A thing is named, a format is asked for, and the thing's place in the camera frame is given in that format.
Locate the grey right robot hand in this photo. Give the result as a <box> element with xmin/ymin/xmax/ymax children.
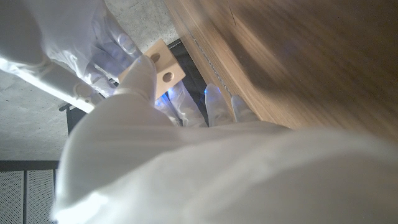
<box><xmin>0</xmin><ymin>0</ymin><xmax>144</xmax><ymax>114</ymax></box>

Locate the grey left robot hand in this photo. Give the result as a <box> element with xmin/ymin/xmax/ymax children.
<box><xmin>51</xmin><ymin>55</ymin><xmax>398</xmax><ymax>224</ymax></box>

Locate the wooden block with holes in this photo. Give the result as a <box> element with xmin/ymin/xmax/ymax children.
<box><xmin>118</xmin><ymin>38</ymin><xmax>187</xmax><ymax>100</ymax></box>

